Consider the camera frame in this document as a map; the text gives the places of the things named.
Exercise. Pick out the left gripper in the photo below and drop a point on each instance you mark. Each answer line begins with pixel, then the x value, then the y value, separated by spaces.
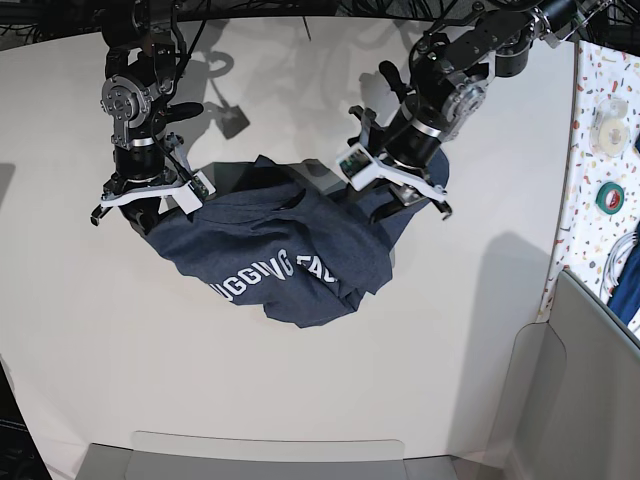
pixel 403 152

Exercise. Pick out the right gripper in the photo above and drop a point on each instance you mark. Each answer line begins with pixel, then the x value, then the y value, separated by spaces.
pixel 139 202

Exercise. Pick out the navy blue t-shirt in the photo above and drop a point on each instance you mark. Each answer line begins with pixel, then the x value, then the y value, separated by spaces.
pixel 276 241

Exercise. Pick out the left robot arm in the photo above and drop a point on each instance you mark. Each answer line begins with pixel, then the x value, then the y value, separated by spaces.
pixel 448 82

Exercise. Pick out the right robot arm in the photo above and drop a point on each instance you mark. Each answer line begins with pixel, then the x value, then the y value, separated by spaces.
pixel 147 56

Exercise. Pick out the confetti patterned side cloth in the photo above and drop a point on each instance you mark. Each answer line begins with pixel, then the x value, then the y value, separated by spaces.
pixel 591 244

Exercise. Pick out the green tape roll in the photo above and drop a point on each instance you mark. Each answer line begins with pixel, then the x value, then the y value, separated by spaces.
pixel 610 198

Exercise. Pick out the clear tape roll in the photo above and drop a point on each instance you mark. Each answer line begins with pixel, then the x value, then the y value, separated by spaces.
pixel 610 133

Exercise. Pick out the grey tray bottom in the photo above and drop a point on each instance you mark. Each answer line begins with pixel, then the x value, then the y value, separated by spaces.
pixel 171 456

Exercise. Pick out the dark blue folded cloth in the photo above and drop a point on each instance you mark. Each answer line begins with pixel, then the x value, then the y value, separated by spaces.
pixel 624 301

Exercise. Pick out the grey bin right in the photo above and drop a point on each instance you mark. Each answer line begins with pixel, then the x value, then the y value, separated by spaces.
pixel 571 399

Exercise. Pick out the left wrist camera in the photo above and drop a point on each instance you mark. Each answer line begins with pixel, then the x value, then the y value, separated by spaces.
pixel 357 166

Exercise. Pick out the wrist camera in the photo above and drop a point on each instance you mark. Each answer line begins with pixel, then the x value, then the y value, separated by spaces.
pixel 192 195
pixel 357 166

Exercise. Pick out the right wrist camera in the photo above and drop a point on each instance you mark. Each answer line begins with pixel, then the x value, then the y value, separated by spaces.
pixel 192 195

